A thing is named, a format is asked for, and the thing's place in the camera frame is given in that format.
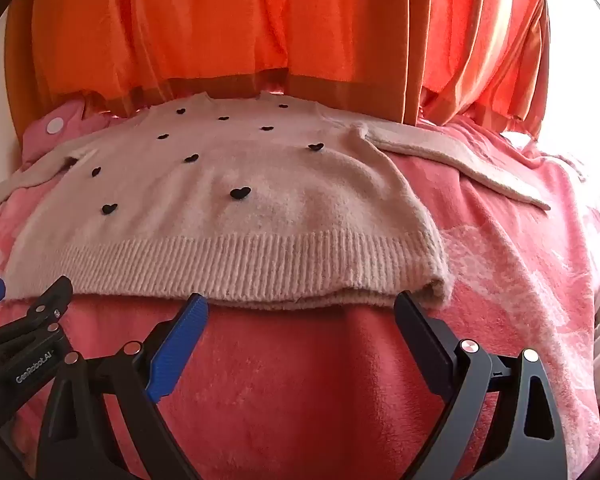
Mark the pink pillow with white dots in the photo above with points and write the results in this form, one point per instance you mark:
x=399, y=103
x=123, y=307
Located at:
x=75, y=121

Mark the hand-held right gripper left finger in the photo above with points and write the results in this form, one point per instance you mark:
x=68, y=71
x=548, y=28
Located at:
x=179, y=345

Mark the striped orange pleated curtain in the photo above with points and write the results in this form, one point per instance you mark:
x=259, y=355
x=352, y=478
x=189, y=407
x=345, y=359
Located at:
x=510, y=50

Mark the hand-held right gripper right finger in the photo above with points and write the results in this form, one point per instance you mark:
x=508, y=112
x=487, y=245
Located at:
x=422, y=342

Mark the pink fleece blanket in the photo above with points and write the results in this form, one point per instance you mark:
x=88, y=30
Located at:
x=290, y=390

